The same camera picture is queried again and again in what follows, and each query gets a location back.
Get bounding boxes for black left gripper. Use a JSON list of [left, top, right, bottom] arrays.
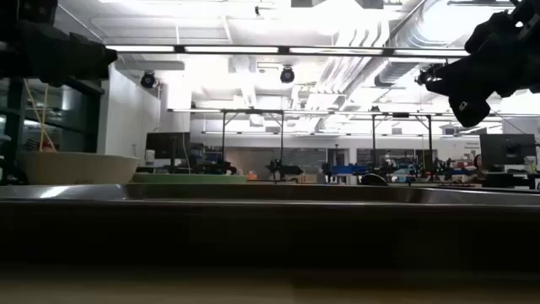
[[0, 19, 119, 88]]

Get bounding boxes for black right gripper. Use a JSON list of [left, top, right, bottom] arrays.
[[425, 10, 540, 128]]

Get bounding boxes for pale grey bowl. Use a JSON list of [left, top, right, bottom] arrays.
[[17, 150, 140, 186]]

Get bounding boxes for green plate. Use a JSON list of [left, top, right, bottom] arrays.
[[132, 172, 249, 185]]

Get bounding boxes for brown plastic tray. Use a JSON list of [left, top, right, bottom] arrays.
[[0, 182, 540, 269]]

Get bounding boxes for black monitor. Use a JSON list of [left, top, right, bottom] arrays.
[[479, 133, 537, 166], [145, 132, 192, 161]]

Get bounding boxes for overhead light bar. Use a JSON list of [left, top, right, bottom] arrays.
[[104, 44, 472, 59]]

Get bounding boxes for black ceiling camera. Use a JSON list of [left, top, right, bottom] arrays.
[[414, 62, 435, 86], [139, 70, 158, 90], [279, 64, 296, 84]]

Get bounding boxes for black workstation frame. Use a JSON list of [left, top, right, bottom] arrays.
[[218, 108, 286, 165], [370, 111, 435, 166]]

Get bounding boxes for yellow hanging cable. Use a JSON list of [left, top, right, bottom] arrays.
[[23, 78, 57, 152]]

